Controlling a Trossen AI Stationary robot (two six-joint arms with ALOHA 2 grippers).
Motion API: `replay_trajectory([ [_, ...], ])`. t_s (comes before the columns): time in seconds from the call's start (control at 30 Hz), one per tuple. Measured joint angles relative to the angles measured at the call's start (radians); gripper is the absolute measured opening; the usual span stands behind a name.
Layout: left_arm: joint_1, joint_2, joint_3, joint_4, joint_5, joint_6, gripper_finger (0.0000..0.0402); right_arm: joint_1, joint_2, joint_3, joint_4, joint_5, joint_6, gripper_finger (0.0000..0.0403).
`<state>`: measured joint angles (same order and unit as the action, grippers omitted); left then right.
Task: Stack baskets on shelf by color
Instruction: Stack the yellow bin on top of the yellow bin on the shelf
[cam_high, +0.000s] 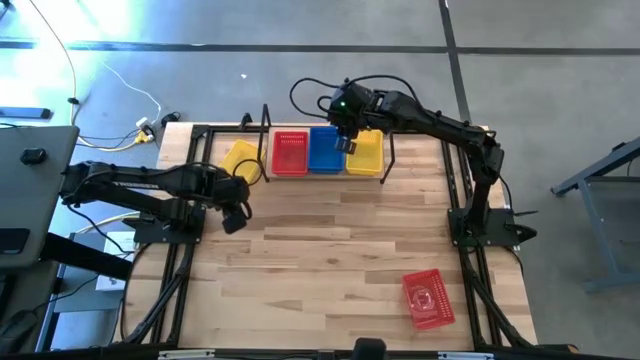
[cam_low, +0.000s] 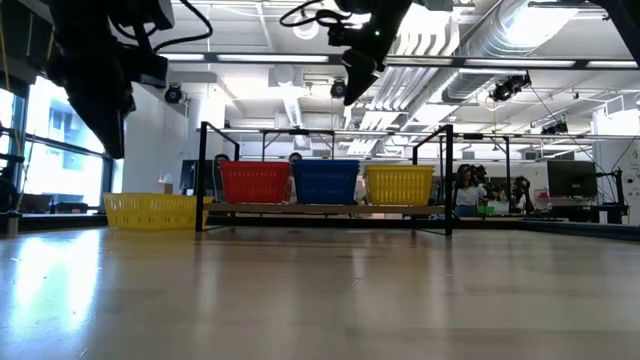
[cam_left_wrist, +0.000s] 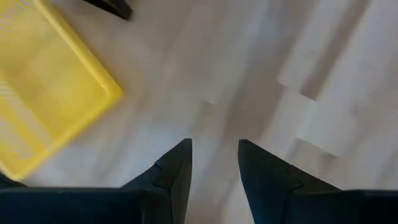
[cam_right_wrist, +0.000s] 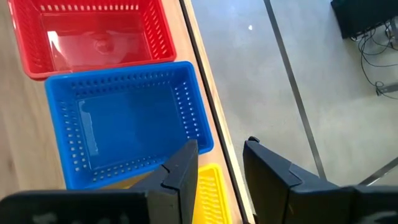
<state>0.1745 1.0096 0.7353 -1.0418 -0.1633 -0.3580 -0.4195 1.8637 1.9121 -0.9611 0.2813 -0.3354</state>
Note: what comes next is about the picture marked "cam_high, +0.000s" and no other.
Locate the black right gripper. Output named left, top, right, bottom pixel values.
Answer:
left=327, top=79, right=397, bottom=156

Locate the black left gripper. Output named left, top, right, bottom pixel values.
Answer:
left=199, top=166, right=252, bottom=236

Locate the blue plastic mesh basket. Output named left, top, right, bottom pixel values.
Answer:
left=307, top=125, right=347, bottom=175

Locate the yellow plastic mesh basket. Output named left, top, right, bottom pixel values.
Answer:
left=345, top=128, right=386, bottom=178
left=219, top=138, right=267, bottom=186

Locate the red plastic mesh basket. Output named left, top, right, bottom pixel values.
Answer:
left=401, top=268, right=457, bottom=332
left=270, top=130, right=310, bottom=178

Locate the white paper sheet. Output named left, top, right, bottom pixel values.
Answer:
left=94, top=230, right=139, bottom=292

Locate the black desk foot bar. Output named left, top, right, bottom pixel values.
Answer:
left=39, top=233, right=135, bottom=282

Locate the person's head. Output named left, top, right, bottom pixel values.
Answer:
left=351, top=337, right=388, bottom=360

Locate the grey desk top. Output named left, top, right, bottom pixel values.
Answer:
left=0, top=124, right=81, bottom=274

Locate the small black desk device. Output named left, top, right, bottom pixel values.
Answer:
left=19, top=148, right=48, bottom=166

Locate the black phone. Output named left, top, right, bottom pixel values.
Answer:
left=0, top=228, right=30, bottom=256

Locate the dark flat bar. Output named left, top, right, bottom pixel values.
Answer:
left=0, top=106, right=54, bottom=121

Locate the grey metal cart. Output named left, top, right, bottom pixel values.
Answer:
left=549, top=134, right=640, bottom=294

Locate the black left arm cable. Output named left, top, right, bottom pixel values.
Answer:
left=231, top=158, right=266, bottom=221

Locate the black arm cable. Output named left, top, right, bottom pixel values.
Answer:
left=231, top=158, right=266, bottom=221
left=288, top=74, right=421, bottom=124

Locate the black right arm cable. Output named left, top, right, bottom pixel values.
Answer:
left=288, top=74, right=421, bottom=124

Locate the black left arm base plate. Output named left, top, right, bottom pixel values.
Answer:
left=133, top=204, right=206, bottom=245

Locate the black aluminium table frame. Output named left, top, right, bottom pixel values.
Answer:
left=113, top=122, right=540, bottom=351

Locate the yellow floor cable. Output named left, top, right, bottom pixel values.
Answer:
left=74, top=130, right=155, bottom=153

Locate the pale thick cable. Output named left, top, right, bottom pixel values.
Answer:
left=74, top=212, right=142, bottom=236

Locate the silver metal bracket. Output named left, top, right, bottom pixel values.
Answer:
left=158, top=349, right=216, bottom=360
left=437, top=351, right=495, bottom=360

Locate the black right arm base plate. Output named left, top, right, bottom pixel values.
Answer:
left=448, top=207, right=521, bottom=249

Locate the thin white floor cable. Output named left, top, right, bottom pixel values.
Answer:
left=79, top=42, right=164, bottom=126

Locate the cream floor cable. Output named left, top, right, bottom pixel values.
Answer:
left=27, top=0, right=81, bottom=126

